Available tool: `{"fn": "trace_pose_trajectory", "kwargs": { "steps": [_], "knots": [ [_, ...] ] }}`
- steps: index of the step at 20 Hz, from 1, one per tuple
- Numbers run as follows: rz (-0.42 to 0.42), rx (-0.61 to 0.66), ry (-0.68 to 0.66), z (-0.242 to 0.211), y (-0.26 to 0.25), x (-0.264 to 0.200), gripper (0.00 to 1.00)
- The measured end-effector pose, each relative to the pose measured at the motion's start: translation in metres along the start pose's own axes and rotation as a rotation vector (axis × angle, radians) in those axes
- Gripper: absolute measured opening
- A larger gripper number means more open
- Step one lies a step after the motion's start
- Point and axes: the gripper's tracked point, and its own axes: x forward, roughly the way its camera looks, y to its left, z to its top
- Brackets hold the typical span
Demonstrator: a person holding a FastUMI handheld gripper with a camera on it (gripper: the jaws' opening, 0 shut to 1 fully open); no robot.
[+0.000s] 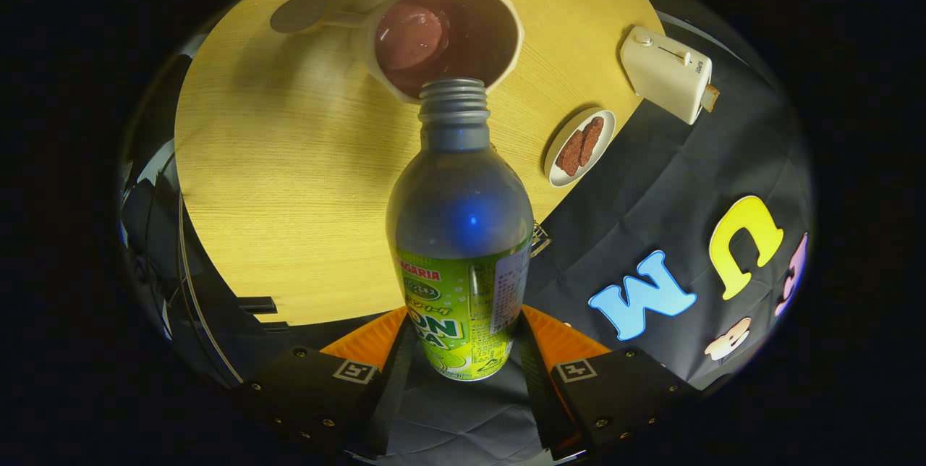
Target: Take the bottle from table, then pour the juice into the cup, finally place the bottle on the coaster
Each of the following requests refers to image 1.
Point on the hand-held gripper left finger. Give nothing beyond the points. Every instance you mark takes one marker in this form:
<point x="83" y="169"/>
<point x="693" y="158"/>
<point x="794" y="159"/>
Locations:
<point x="391" y="394"/>

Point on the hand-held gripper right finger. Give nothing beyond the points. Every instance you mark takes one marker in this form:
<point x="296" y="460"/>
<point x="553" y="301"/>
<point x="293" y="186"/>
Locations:
<point x="535" y="394"/>

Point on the silver green-label juice bottle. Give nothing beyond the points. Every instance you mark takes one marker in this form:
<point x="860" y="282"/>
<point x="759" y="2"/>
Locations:
<point x="459" y="213"/>

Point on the wooden table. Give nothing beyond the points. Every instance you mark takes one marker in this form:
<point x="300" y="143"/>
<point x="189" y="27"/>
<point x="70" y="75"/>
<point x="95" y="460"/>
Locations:
<point x="289" y="220"/>

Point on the small white plate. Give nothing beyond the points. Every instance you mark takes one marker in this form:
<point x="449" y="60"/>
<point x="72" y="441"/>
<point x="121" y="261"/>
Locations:
<point x="561" y="175"/>

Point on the brown meat slice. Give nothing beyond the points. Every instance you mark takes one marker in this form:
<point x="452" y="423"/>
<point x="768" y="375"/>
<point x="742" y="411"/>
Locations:
<point x="570" y="155"/>
<point x="591" y="140"/>

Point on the toast slice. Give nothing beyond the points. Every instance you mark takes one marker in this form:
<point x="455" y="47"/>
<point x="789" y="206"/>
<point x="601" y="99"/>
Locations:
<point x="710" y="98"/>

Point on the cream toaster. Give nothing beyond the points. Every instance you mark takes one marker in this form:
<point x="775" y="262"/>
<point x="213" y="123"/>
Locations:
<point x="662" y="71"/>

